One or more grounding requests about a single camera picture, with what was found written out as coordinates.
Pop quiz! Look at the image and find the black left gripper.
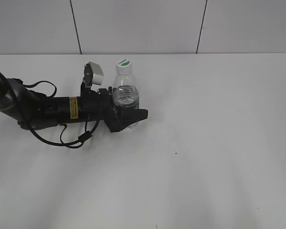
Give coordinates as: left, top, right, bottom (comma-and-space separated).
79, 83, 148, 133

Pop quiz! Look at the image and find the clear Cestbon water bottle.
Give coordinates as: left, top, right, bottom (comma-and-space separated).
112, 71, 139, 109

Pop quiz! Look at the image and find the white green bottle cap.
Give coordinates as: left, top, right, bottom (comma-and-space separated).
116, 58, 133, 75

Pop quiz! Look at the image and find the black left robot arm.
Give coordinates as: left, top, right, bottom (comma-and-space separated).
0, 62, 148, 133

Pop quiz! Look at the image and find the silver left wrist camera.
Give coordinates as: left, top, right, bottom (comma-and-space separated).
83, 62, 104, 88

